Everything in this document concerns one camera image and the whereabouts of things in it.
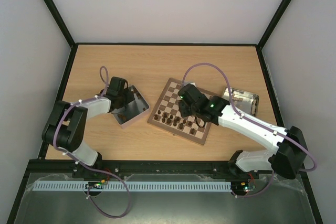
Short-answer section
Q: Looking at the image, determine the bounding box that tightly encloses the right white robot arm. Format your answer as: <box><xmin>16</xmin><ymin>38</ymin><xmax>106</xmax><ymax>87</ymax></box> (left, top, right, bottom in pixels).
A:
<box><xmin>178</xmin><ymin>83</ymin><xmax>308</xmax><ymax>179</ymax></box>

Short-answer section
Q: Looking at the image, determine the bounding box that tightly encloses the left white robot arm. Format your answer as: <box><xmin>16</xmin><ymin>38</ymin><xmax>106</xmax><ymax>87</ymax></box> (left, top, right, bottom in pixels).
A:
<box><xmin>42</xmin><ymin>77</ymin><xmax>134</xmax><ymax>173</ymax></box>

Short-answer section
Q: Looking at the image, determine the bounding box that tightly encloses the pile of dark chess pieces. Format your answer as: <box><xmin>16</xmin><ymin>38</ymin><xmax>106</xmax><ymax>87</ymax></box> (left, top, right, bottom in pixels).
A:
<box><xmin>117</xmin><ymin>86</ymin><xmax>148</xmax><ymax>123</ymax></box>

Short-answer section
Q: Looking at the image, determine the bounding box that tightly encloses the wooden chess board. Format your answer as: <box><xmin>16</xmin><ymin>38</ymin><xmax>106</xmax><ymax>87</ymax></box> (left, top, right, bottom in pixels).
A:
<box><xmin>148</xmin><ymin>78</ymin><xmax>212</xmax><ymax>146</ymax></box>

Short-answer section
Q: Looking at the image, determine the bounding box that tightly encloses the pink tin tray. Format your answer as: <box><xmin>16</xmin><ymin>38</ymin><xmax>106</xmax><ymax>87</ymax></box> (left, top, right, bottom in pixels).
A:
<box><xmin>112</xmin><ymin>85</ymin><xmax>150</xmax><ymax>129</ymax></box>

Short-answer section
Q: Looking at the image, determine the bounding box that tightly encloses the gold tin tray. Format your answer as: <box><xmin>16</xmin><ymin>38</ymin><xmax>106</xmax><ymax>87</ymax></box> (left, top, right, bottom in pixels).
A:
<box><xmin>222</xmin><ymin>86</ymin><xmax>260</xmax><ymax>117</ymax></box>

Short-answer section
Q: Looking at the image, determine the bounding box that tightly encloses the light blue cable duct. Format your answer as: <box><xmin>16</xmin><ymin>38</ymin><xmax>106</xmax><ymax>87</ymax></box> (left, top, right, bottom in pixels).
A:
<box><xmin>33</xmin><ymin>180</ymin><xmax>232</xmax><ymax>193</ymax></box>

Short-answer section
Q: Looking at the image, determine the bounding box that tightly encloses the black frame rail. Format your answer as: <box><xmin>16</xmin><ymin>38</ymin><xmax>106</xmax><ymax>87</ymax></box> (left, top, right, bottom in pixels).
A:
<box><xmin>26</xmin><ymin>158</ymin><xmax>305</xmax><ymax>180</ymax></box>

